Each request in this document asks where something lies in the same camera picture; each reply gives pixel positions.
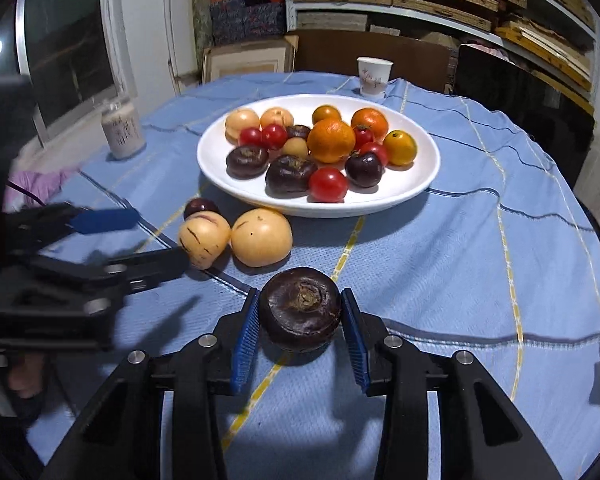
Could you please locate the person's left hand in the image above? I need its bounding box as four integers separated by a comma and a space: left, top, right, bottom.
7, 355, 53, 401

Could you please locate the white drink can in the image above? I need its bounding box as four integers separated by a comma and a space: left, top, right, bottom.
101, 100, 147, 161

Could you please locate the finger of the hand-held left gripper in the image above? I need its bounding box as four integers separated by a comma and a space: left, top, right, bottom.
10, 202, 141, 246
25, 247, 190, 293

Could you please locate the white framed window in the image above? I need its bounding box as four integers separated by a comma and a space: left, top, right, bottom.
0, 0, 131, 143

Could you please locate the small orange tangerine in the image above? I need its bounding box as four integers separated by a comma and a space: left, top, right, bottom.
312, 104, 343, 125

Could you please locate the white leaning board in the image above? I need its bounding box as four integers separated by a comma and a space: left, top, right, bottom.
162, 0, 202, 97

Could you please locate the brown cardboard sheet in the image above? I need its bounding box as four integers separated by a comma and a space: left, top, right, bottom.
286, 30, 458, 95

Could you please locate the white metal shelf rack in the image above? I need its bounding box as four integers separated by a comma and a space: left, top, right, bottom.
284, 0, 600, 106

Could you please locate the purple cloth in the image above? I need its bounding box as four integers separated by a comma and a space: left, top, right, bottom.
2, 170, 78, 211

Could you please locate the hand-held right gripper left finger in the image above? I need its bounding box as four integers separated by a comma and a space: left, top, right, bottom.
40, 287, 262, 480

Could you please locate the large dark purple mangosteen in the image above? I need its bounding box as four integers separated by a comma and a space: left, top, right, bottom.
258, 267, 343, 353

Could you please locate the green marbled board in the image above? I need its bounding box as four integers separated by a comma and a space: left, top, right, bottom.
191, 0, 215, 52

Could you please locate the pile of patterned boxes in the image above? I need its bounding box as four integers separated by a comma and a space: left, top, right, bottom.
206, 0, 287, 47

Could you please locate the white paper cup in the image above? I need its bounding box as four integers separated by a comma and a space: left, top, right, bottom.
356, 56, 394, 97

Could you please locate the large pale orange fruit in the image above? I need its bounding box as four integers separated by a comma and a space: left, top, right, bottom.
230, 208, 294, 268

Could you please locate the black flat panel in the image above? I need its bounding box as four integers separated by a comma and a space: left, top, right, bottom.
452, 44, 598, 191

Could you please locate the white round plate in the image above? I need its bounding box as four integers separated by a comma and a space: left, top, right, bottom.
196, 94, 441, 218

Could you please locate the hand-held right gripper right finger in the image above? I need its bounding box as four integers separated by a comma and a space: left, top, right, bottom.
340, 287, 563, 480

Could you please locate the black cable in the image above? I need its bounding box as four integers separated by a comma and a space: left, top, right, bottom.
5, 180, 47, 208

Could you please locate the striped pale yellow melon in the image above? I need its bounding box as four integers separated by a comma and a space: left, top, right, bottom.
178, 211, 231, 269

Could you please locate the beige picture frame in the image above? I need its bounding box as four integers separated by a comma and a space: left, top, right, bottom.
201, 37, 299, 84

